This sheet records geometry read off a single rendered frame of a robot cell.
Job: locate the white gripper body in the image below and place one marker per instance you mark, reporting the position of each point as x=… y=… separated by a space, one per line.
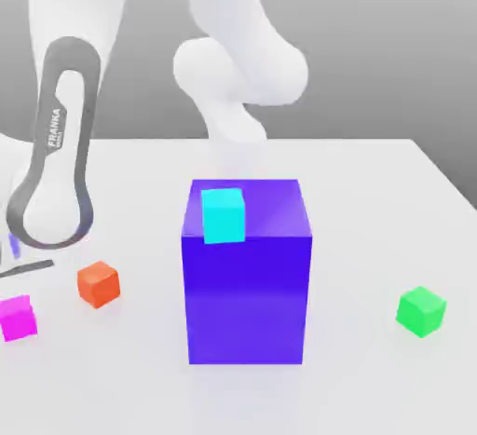
x=26 y=274

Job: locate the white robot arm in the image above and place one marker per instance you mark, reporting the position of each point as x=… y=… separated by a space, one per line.
x=238 y=70

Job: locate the small magenta cube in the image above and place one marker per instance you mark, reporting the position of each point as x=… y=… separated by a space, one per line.
x=18 y=321

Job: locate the small orange cube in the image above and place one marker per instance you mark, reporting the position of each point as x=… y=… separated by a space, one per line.
x=98 y=286

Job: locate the small cyan cube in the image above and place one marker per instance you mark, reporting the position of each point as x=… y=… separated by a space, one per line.
x=223 y=217

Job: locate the small green cube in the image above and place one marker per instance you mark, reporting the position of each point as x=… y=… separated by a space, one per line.
x=420 y=312

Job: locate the large purple box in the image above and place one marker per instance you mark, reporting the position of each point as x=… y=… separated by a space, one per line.
x=246 y=293

